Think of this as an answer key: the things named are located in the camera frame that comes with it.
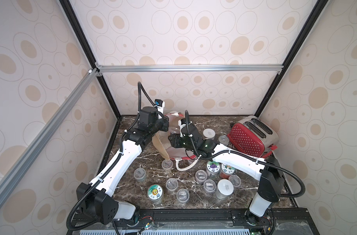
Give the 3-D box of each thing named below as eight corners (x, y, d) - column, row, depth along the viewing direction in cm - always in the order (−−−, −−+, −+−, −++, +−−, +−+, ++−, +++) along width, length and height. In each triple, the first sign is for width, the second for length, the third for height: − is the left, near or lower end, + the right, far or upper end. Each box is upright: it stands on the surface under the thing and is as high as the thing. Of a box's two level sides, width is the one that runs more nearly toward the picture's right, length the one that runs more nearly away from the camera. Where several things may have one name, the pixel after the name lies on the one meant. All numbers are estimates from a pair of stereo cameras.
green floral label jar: (135, 182, 87) (132, 178, 83) (137, 172, 92) (134, 167, 87) (146, 182, 88) (144, 178, 83) (148, 172, 92) (146, 167, 87)
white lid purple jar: (215, 199, 81) (218, 194, 74) (213, 185, 87) (216, 178, 79) (230, 200, 82) (235, 194, 74) (227, 185, 87) (232, 178, 79)
